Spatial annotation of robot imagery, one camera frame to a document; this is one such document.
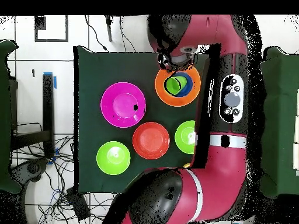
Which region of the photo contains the green plastic cup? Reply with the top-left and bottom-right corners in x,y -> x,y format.
165,75 -> 188,96

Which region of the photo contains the large pink plastic bowl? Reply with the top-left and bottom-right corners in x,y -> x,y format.
100,82 -> 147,128

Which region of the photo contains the black cable with plug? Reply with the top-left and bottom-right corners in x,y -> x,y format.
84,15 -> 109,53

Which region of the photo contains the neighbouring green table cloth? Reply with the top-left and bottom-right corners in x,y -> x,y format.
259,45 -> 299,199
0,39 -> 23,194

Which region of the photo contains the black metal stand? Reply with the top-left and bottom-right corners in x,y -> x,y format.
10,73 -> 55,159

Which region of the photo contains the red-orange plastic bowl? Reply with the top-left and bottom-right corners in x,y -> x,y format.
132,121 -> 171,160

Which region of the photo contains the black square floor frame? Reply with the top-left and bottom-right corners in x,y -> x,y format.
34,15 -> 69,43

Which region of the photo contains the dark green table cloth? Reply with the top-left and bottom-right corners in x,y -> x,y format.
72,45 -> 211,194

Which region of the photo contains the black power strip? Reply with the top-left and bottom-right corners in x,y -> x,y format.
66,187 -> 91,221

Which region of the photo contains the tangle of black cables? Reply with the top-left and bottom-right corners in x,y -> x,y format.
11,135 -> 117,224

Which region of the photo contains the small blue plastic bowl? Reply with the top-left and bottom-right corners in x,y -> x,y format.
164,72 -> 194,98

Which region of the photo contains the green plastic bowl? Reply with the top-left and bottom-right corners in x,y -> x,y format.
96,141 -> 131,176
174,120 -> 196,155

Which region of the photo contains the large orange plastic bowl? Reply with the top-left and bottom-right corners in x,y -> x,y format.
154,66 -> 201,107

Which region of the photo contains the black tripod leg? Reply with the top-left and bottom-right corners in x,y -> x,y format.
104,15 -> 114,43

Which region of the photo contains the blue tape strip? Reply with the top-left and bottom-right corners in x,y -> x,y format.
43,71 -> 57,89

